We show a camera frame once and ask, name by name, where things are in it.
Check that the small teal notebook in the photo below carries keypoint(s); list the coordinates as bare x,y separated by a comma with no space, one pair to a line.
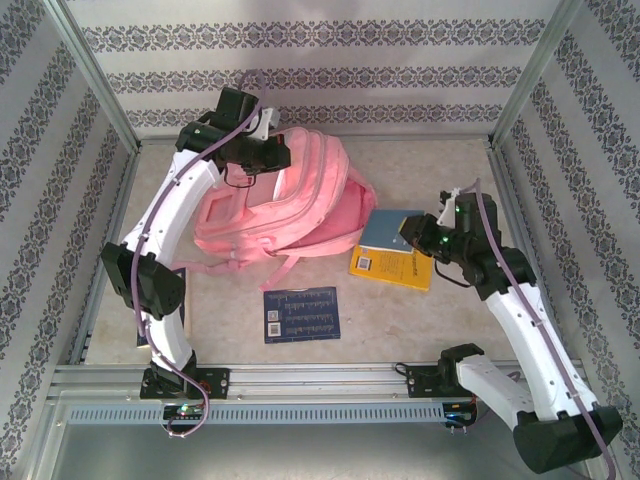
382,230

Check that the pink backpack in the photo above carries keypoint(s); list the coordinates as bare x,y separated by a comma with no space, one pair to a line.
300,190

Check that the yellow paperback book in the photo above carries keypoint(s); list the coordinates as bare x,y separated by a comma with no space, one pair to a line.
390,267

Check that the thin navy booklet with barcodes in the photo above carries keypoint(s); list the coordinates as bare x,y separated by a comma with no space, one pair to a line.
300,315

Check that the thick navy book cream label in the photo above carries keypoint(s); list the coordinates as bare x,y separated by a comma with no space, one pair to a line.
142,341

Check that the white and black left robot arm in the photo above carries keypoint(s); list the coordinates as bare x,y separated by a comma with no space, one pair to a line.
175,200

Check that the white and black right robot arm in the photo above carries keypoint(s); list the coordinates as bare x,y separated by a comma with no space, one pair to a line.
530,350

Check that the grey sheet metal shelf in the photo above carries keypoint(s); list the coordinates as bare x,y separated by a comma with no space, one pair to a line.
320,450

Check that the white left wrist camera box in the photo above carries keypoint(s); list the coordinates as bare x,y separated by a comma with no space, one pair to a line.
262,122

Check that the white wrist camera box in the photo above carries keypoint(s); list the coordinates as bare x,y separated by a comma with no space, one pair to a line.
262,122
447,210

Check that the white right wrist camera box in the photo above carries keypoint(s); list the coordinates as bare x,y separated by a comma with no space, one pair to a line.
447,210

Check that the aluminium side rail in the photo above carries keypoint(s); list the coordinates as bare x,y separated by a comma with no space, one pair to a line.
512,200
116,200

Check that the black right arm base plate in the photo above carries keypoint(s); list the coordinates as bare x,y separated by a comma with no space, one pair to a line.
422,382

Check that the aluminium frame post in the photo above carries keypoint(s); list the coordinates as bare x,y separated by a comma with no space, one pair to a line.
95,75
533,75

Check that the aluminium mounting rail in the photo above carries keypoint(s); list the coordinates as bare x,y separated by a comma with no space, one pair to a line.
310,382

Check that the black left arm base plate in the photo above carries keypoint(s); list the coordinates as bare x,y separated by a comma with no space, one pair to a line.
215,382

